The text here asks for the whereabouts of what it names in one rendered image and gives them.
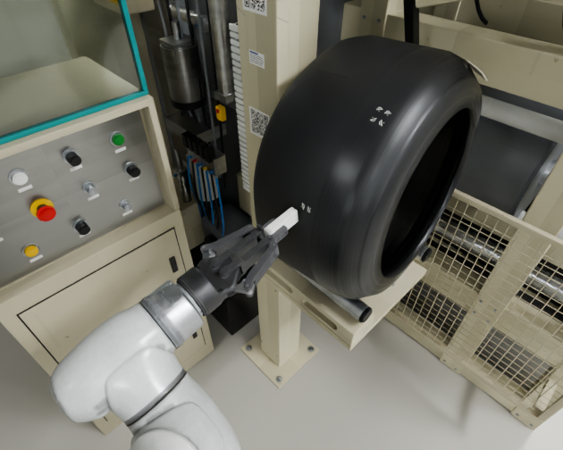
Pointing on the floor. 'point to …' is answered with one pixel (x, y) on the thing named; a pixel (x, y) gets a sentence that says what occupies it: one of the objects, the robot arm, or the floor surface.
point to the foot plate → (280, 375)
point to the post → (291, 30)
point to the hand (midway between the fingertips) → (281, 225)
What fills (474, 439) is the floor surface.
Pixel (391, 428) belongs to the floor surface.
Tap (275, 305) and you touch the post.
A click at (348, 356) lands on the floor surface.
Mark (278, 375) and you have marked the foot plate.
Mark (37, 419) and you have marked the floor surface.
